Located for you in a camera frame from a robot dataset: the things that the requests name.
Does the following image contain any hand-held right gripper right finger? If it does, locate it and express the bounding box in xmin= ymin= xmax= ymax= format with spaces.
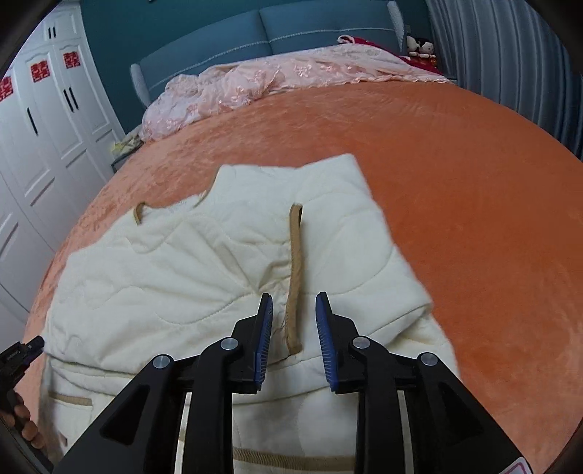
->
xmin=315 ymin=292 xmax=533 ymax=474

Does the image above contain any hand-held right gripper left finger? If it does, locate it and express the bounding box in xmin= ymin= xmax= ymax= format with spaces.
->
xmin=64 ymin=294 xmax=274 ymax=474

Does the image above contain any cream quilted jacket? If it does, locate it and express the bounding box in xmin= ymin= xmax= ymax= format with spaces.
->
xmin=39 ymin=154 xmax=461 ymax=474

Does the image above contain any person's left hand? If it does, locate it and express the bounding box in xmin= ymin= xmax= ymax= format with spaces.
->
xmin=0 ymin=391 xmax=45 ymax=454

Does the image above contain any orange plush blanket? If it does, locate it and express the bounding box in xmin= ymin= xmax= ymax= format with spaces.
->
xmin=25 ymin=79 xmax=583 ymax=474

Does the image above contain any dark bedside table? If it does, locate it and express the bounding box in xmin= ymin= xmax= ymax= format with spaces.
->
xmin=110 ymin=134 xmax=142 ymax=174

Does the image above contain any white wardrobe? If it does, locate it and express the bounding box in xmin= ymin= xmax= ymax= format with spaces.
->
xmin=0 ymin=4 xmax=126 ymax=320

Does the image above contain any pink lace bedspread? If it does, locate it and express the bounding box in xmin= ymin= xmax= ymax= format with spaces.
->
xmin=140 ymin=43 xmax=458 ymax=141

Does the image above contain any red cloth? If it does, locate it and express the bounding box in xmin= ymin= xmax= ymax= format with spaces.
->
xmin=337 ymin=34 xmax=440 ymax=74

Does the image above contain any plush doll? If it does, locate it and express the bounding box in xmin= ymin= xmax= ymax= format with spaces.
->
xmin=407 ymin=34 xmax=437 ymax=60

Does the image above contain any blue upholstered headboard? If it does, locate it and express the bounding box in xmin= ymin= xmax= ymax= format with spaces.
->
xmin=130 ymin=0 xmax=431 ymax=108

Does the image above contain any grey curtain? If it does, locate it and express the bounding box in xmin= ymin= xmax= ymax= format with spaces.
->
xmin=426 ymin=0 xmax=583 ymax=160

